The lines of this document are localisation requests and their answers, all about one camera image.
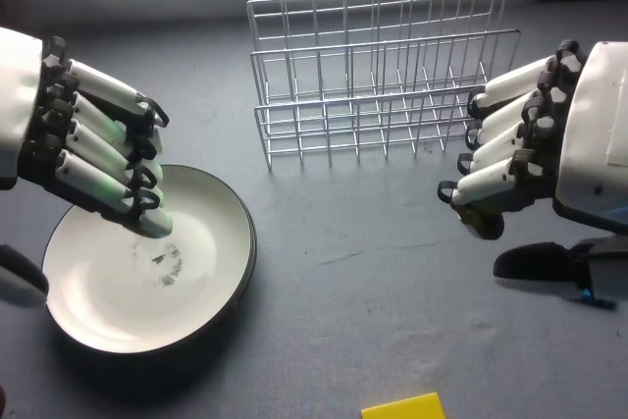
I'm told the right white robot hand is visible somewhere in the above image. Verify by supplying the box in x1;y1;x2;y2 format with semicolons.
436;38;628;312

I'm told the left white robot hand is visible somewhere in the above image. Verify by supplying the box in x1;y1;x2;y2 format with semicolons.
0;26;174;310

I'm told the yellow block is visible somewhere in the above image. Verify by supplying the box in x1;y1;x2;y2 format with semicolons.
360;378;447;419

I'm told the white plate with scuff marks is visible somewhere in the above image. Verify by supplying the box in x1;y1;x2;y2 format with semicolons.
41;163;256;354

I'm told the silver wire dish rack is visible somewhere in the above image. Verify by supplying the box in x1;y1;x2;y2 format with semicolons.
241;0;522;174

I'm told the white plate with barcode label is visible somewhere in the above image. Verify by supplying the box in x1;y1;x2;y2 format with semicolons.
46;202;260;366

